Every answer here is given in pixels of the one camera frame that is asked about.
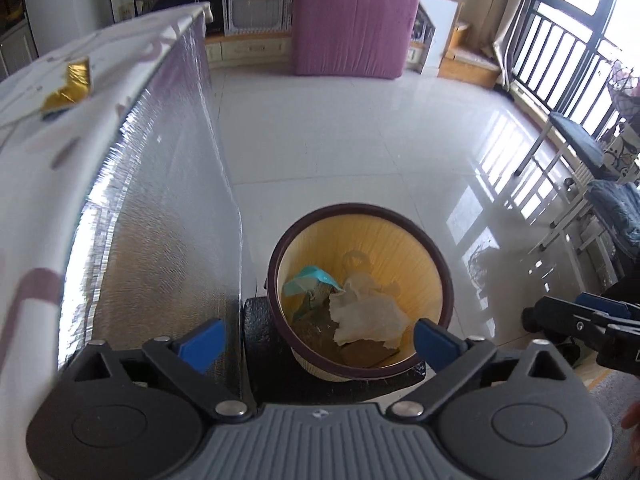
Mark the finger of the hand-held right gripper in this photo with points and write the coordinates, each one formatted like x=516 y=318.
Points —
x=600 y=305
x=570 y=322

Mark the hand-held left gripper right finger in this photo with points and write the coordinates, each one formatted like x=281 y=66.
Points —
x=435 y=342

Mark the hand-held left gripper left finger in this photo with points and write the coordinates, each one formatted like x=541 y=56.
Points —
x=201 y=344

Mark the yellow trash bin brown rim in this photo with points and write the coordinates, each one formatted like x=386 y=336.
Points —
x=390 y=245

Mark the blue plastic snack wrapper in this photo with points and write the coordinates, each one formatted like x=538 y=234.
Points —
x=312 y=280

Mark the person's dark clothing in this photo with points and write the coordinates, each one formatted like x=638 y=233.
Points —
x=622 y=292

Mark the brown cardboard piece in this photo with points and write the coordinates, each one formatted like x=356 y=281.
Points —
x=367 y=354

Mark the crumpled white tissue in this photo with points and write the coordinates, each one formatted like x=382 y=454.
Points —
x=367 y=312

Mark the blue denim clothing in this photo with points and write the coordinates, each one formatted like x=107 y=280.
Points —
x=617 y=215

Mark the patterned white pot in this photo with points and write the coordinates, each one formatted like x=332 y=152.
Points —
x=622 y=155

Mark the white chair with blue cushion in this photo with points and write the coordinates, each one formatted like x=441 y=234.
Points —
x=575 y=142

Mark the black window railing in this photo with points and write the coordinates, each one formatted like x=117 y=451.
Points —
x=555 y=55

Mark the wooden step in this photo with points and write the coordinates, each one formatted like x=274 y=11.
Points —
x=472 y=67

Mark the gold foil wrapper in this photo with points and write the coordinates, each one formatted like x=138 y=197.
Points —
x=70 y=87

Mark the low wooden cabinet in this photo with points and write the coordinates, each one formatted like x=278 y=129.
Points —
x=247 y=49

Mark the beige curtain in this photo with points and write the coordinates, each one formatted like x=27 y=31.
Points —
x=510 y=15

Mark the white staircase cabinet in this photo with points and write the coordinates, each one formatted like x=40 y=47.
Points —
x=435 y=15

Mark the pink mattress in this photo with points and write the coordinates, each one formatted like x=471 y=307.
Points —
x=352 y=20

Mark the black printed board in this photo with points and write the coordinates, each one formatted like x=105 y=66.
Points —
x=165 y=0

